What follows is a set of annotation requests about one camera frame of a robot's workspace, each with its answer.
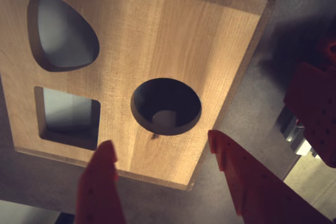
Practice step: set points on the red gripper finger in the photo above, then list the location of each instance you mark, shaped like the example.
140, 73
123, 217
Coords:
257, 192
98, 192

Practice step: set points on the red robot arm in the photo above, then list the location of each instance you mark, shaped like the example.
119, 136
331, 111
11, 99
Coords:
315, 103

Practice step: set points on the wooden shape sorter box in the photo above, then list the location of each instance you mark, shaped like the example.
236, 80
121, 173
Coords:
157, 37

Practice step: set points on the aluminium profile rail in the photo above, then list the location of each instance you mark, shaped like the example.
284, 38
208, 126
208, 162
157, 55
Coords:
291, 132

